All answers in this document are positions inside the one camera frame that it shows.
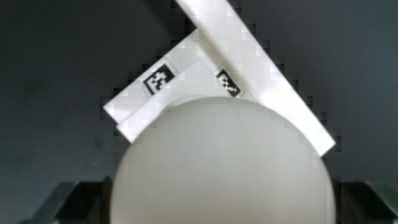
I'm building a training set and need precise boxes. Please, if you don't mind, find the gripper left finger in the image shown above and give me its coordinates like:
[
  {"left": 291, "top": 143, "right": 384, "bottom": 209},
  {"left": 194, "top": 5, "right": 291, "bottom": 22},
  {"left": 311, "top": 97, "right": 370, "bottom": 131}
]
[{"left": 20, "top": 179, "right": 112, "bottom": 224}]

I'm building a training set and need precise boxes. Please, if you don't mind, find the white lamp base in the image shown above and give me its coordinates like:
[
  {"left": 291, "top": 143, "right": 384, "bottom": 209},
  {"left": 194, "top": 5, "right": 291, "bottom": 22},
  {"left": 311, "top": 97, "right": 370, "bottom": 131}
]
[{"left": 103, "top": 31, "right": 254, "bottom": 142}]

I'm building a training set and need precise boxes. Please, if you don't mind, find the white lamp bulb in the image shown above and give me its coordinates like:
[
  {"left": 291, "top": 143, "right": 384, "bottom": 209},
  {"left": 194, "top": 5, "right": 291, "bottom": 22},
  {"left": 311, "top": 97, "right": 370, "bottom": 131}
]
[{"left": 110, "top": 97, "right": 336, "bottom": 224}]

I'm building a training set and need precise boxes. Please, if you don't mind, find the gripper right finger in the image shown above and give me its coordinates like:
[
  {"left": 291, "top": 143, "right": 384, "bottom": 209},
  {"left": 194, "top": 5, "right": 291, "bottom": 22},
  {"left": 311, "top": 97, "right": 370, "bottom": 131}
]
[{"left": 332, "top": 180, "right": 398, "bottom": 224}]

